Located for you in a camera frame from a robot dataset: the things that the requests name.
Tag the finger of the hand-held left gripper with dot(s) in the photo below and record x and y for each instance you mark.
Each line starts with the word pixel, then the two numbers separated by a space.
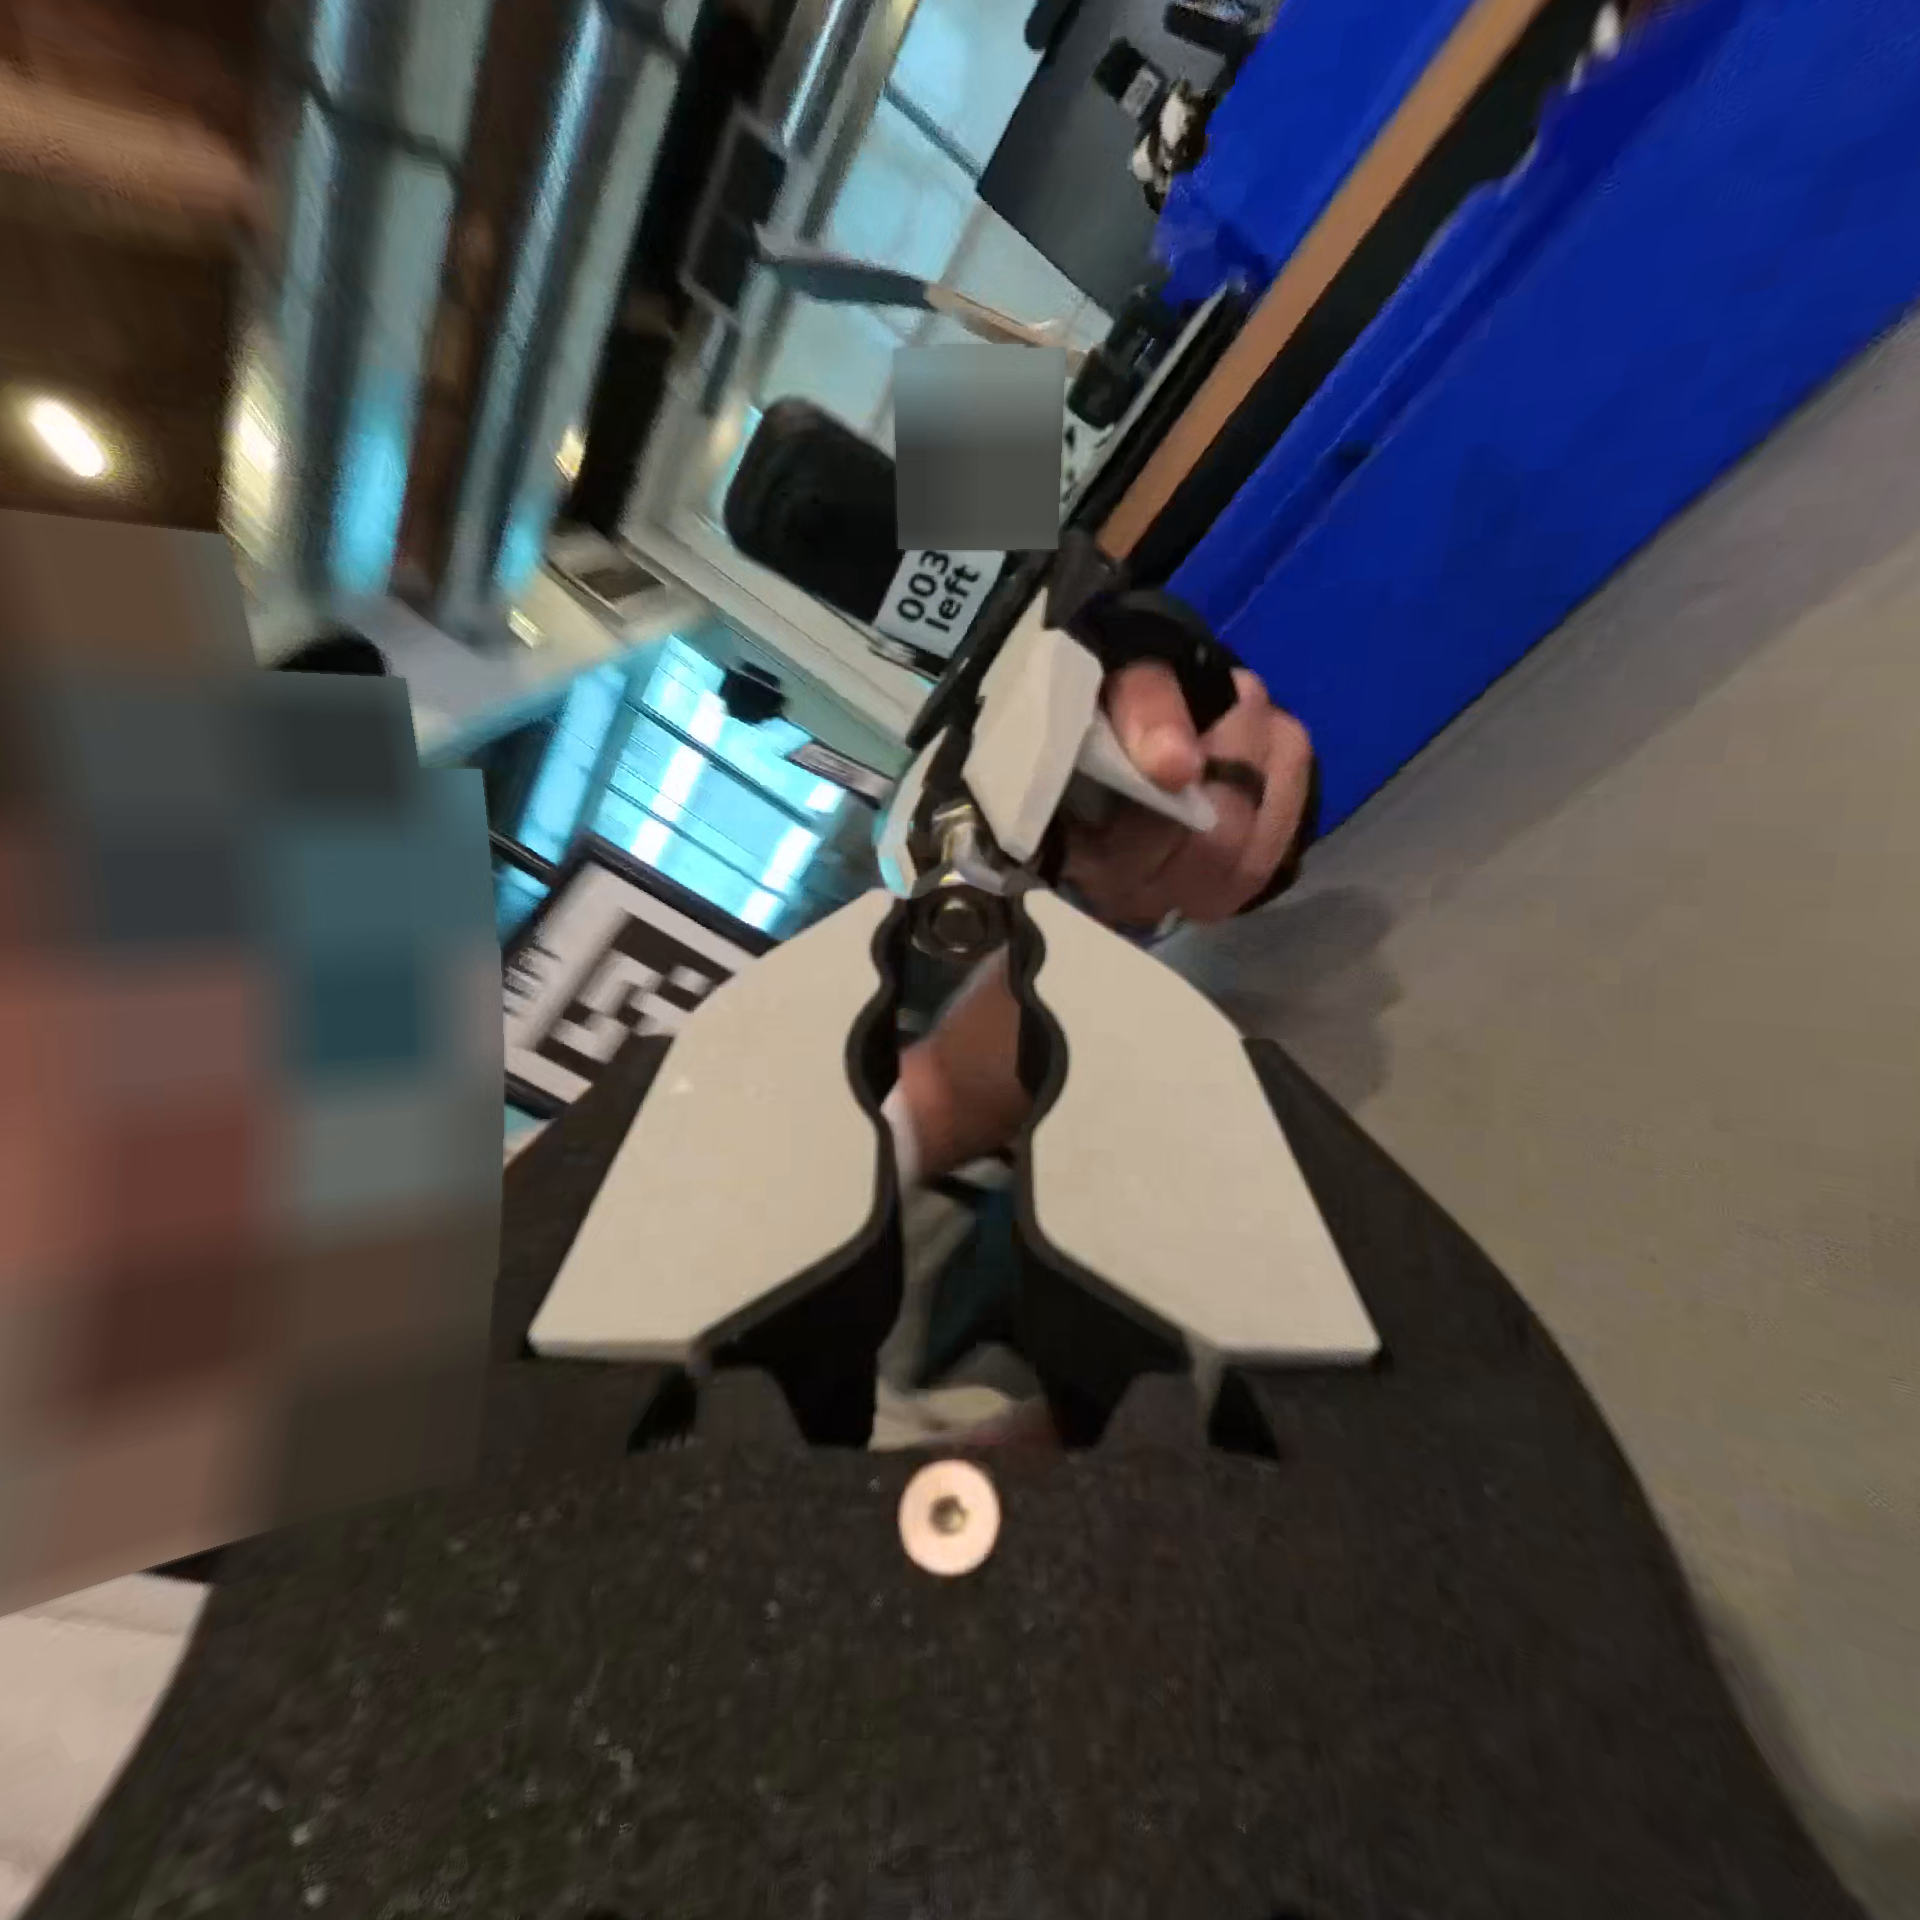
pixel 897 840
pixel 1028 735

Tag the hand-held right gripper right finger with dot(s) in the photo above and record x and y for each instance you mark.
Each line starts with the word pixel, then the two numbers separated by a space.
pixel 1184 1171

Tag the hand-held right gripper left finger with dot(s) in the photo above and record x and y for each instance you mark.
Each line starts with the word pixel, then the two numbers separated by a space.
pixel 721 1171

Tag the steel hex bolt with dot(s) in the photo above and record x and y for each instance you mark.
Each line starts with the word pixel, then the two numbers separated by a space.
pixel 974 843

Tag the blue plastic bin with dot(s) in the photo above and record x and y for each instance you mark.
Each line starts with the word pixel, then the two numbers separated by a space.
pixel 1304 134
pixel 1575 374

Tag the person's left hand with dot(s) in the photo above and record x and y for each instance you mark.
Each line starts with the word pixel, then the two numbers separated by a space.
pixel 1200 840

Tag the framed marker sign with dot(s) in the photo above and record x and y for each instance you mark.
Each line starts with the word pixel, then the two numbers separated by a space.
pixel 615 991

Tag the black monitor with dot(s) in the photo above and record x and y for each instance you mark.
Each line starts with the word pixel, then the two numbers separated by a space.
pixel 1080 165

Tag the wooden office desk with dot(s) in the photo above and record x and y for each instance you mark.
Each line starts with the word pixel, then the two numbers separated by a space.
pixel 1321 254

